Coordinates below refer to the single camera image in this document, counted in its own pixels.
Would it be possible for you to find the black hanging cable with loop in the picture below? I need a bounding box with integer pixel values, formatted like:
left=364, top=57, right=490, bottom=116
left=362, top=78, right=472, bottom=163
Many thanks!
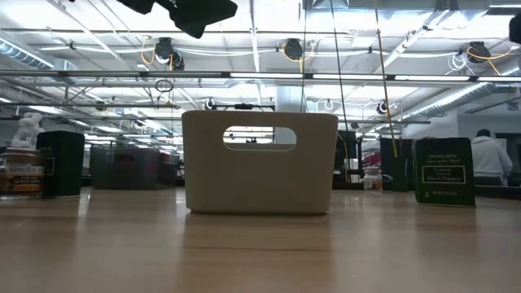
left=328, top=0, right=349, bottom=138

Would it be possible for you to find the saffron glass jar cork lid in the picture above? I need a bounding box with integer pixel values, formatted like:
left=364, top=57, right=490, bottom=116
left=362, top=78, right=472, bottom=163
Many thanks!
left=363, top=165, right=384, bottom=192
left=0, top=146, right=46, bottom=201

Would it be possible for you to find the black rack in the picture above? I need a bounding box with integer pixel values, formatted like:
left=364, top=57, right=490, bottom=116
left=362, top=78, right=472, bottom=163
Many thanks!
left=335, top=129, right=363, bottom=190

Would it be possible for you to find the long LED light rail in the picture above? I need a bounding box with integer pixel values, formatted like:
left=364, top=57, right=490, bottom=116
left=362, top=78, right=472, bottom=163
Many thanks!
left=0, top=69, right=521, bottom=82

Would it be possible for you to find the silver ventilation duct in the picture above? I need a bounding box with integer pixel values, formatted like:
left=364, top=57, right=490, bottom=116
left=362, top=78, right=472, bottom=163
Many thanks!
left=401, top=56, right=521, bottom=121
left=0, top=38, right=56, bottom=70

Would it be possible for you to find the dark grey plastic storage bin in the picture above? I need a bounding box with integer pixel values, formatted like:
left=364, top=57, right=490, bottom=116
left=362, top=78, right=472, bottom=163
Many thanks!
left=90, top=145, right=179, bottom=190

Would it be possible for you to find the yellow hanging cable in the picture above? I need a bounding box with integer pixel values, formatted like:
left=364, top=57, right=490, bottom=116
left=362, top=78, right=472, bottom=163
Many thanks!
left=373, top=0, right=399, bottom=159

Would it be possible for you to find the white lumpy figurine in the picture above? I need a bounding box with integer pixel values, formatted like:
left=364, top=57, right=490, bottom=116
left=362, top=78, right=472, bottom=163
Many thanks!
left=11, top=112, right=46, bottom=149

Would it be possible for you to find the black gantry bar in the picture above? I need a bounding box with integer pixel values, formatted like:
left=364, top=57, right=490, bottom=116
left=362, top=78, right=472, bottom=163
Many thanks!
left=211, top=103, right=276, bottom=112

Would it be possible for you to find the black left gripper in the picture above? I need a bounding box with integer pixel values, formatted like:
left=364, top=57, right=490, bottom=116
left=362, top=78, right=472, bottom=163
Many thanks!
left=154, top=0, right=239, bottom=40

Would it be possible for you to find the black panel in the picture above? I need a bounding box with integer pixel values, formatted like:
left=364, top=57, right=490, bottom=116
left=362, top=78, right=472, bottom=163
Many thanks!
left=379, top=137, right=414, bottom=192

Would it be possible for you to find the dark green black pepper tin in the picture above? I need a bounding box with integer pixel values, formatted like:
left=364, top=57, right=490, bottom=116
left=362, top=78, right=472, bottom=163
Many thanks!
left=36, top=130, right=86, bottom=199
left=414, top=137, right=477, bottom=208

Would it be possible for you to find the white building column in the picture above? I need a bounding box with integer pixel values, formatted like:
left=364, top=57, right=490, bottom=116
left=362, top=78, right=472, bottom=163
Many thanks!
left=275, top=85, right=305, bottom=146

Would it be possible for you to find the person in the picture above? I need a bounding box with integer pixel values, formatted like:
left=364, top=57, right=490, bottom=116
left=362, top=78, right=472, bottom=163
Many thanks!
left=471, top=129, right=514, bottom=187

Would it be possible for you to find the grey ceiling rail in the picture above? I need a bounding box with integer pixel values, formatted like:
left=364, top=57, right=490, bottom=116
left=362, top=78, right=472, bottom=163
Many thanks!
left=0, top=101, right=182, bottom=110

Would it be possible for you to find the black ceiling cable reel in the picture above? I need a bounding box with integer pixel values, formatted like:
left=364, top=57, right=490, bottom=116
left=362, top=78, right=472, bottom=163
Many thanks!
left=153, top=36, right=176, bottom=62
left=169, top=50, right=186, bottom=72
left=466, top=40, right=492, bottom=64
left=282, top=37, right=304, bottom=62

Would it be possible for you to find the thin black hanging cable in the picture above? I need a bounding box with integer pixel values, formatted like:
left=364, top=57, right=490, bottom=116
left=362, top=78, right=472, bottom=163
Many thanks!
left=299, top=0, right=309, bottom=114

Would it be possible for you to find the white plastic storage bin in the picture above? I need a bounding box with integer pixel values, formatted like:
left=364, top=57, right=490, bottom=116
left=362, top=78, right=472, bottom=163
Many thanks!
left=182, top=109, right=339, bottom=216

